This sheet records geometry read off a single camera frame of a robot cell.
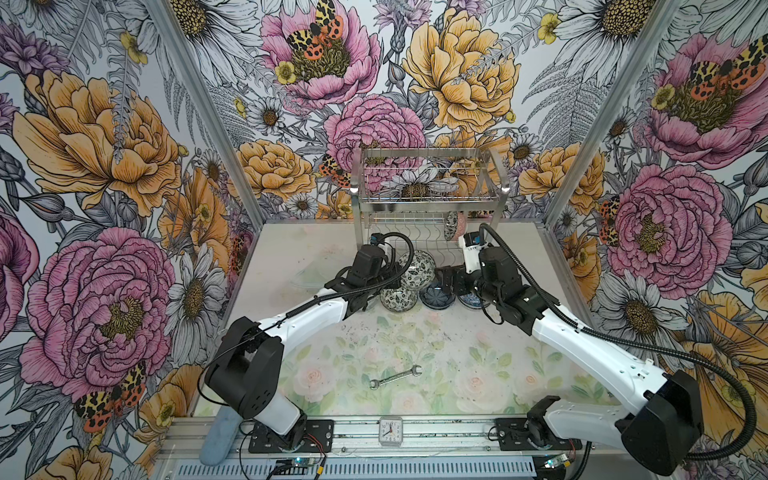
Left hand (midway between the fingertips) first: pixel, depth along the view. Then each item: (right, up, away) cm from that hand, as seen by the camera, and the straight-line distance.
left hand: (399, 275), depth 87 cm
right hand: (+13, 0, -7) cm, 15 cm away
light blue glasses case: (-43, -37, -15) cm, 58 cm away
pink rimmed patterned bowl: (+22, +16, +21) cm, 35 cm away
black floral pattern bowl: (0, -9, +13) cm, 15 cm away
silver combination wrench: (-7, -29, -4) cm, 30 cm away
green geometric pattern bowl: (+7, +1, +2) cm, 7 cm away
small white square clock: (-2, -37, -13) cm, 39 cm away
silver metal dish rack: (+10, +29, +28) cm, 42 cm away
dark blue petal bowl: (+11, -8, +10) cm, 17 cm away
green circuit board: (-25, -44, -14) cm, 53 cm away
